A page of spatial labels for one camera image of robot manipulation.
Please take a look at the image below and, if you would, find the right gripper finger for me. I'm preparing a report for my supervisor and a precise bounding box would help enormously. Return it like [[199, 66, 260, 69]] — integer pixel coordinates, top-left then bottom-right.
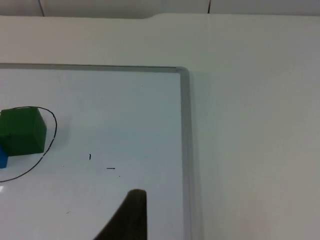
[[92, 188, 148, 240]]

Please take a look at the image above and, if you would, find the green cube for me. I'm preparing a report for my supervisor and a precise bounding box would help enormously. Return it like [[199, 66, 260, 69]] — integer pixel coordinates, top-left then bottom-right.
[[0, 106, 48, 157]]

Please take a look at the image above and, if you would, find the blue cube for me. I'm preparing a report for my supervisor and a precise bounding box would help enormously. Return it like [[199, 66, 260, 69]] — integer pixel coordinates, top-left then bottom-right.
[[0, 146, 9, 169]]

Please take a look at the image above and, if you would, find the grey-framed whiteboard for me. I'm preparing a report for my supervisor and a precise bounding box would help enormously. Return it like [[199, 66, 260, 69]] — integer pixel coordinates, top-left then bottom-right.
[[0, 62, 205, 240]]

